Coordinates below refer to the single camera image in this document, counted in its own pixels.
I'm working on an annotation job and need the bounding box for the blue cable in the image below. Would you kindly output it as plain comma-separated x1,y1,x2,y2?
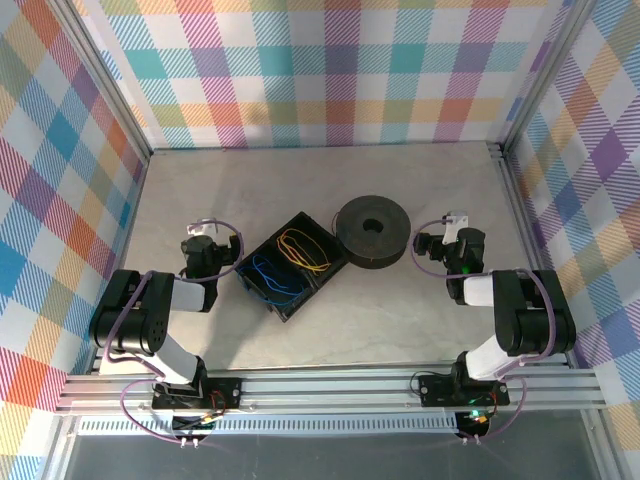
238,254,309,306

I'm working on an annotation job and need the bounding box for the yellow cable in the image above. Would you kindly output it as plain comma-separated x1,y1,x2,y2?
276,228,333,274

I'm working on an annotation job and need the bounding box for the black cable spool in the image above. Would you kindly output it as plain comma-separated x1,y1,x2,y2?
333,194,414,272

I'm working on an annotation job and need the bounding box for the black divided box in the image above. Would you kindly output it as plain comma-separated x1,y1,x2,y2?
234,210,350,325

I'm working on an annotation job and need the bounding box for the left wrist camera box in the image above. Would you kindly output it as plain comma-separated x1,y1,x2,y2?
185,217,221,237

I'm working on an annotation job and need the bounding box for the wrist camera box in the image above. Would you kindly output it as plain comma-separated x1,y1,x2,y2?
185,217,221,237
441,209,472,246

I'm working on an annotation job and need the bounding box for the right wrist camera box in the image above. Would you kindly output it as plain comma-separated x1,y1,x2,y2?
441,209,472,246

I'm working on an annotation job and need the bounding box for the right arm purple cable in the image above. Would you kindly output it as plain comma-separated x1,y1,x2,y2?
408,217,557,444

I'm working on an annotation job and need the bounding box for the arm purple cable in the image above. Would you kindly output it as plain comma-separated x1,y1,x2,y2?
102,217,246,444
408,217,557,444

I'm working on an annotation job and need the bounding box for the aluminium table side rail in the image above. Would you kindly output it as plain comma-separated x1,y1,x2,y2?
489,141,576,370

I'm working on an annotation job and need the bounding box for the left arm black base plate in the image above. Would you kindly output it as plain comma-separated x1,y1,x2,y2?
151,377,245,410

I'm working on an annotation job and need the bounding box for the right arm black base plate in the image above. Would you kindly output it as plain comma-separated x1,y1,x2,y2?
416,372,512,407

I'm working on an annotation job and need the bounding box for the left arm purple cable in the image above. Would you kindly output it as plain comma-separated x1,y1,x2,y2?
102,217,246,444

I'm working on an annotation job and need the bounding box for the aluminium mounting rail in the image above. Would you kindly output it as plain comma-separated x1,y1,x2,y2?
53,367,609,415

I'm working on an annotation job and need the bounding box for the white slotted cable duct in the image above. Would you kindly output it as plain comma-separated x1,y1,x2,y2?
77,412,460,437

